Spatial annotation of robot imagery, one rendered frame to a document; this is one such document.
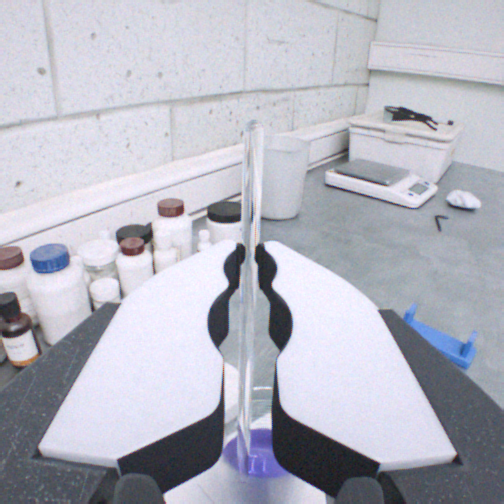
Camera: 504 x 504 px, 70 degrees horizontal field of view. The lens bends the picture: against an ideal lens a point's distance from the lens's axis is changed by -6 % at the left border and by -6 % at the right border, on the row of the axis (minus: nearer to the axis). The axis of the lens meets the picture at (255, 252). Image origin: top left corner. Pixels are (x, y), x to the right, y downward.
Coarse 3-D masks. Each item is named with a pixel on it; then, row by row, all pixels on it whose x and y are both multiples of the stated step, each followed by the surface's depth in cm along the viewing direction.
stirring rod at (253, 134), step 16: (256, 128) 10; (256, 144) 11; (256, 160) 11; (256, 176) 11; (256, 192) 11; (256, 208) 12; (256, 224) 12; (256, 240) 12; (256, 256) 12; (256, 272) 13; (240, 288) 13; (256, 288) 13; (240, 304) 13; (256, 304) 14; (240, 320) 14; (240, 336) 14; (240, 352) 14; (240, 368) 15; (240, 384) 15; (240, 400) 16; (240, 416) 16; (240, 432) 17; (240, 448) 17; (240, 464) 18
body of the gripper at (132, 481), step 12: (120, 480) 5; (132, 480) 5; (144, 480) 5; (348, 480) 5; (360, 480) 5; (372, 480) 5; (120, 492) 5; (132, 492) 5; (144, 492) 5; (156, 492) 5; (348, 492) 5; (360, 492) 5; (372, 492) 5
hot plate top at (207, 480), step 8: (208, 472) 23; (192, 480) 22; (200, 480) 22; (208, 480) 22; (216, 480) 22; (176, 488) 22; (184, 488) 22; (192, 488) 22; (200, 488) 22; (208, 488) 22; (216, 488) 22; (312, 488) 22; (168, 496) 21; (176, 496) 21; (184, 496) 21; (192, 496) 21; (200, 496) 21; (208, 496) 21; (216, 496) 21; (312, 496) 22; (320, 496) 22
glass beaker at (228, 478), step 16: (256, 384) 20; (272, 384) 20; (256, 400) 20; (256, 416) 21; (224, 432) 20; (224, 464) 17; (224, 480) 18; (240, 480) 16; (256, 480) 16; (272, 480) 16; (288, 480) 16; (224, 496) 18; (240, 496) 17; (256, 496) 17; (272, 496) 17; (288, 496) 17; (304, 496) 19
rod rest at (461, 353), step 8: (416, 304) 48; (408, 312) 47; (408, 320) 47; (416, 320) 49; (416, 328) 48; (424, 328) 48; (432, 328) 48; (424, 336) 47; (432, 336) 47; (440, 336) 47; (448, 336) 47; (472, 336) 43; (432, 344) 45; (440, 344) 45; (448, 344) 45; (456, 344) 45; (464, 344) 45; (472, 344) 43; (448, 352) 44; (456, 352) 44; (464, 352) 43; (472, 352) 44; (456, 360) 44; (464, 360) 43
